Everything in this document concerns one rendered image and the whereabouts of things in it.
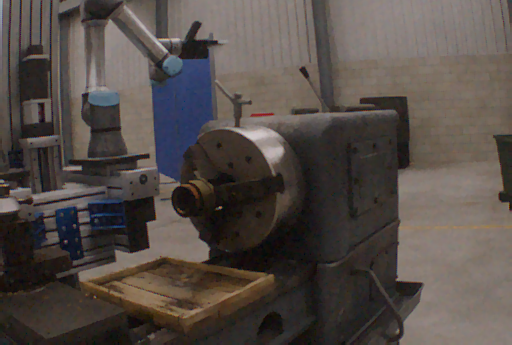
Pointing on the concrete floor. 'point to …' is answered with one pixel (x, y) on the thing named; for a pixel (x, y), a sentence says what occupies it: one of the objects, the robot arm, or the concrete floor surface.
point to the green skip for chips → (505, 166)
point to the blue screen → (183, 112)
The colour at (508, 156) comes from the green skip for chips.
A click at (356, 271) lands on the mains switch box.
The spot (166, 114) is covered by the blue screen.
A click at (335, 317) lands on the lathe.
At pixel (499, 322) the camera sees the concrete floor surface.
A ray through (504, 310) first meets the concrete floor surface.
